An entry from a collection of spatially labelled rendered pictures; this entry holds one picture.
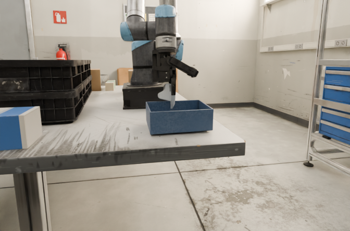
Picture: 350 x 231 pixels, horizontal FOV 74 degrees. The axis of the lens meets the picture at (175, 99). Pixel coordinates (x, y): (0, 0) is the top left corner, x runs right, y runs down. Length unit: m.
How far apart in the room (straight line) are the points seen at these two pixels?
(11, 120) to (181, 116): 0.45
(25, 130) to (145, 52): 0.66
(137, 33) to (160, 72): 0.21
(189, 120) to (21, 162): 0.45
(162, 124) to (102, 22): 3.69
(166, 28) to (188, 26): 3.56
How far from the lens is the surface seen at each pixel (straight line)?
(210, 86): 4.50
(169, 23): 0.84
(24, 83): 0.93
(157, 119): 0.70
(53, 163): 0.66
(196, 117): 0.72
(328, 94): 2.22
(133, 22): 0.97
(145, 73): 1.17
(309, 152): 2.41
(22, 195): 0.78
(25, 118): 0.72
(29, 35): 4.49
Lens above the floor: 0.93
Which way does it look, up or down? 10 degrees down
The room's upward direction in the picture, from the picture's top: straight up
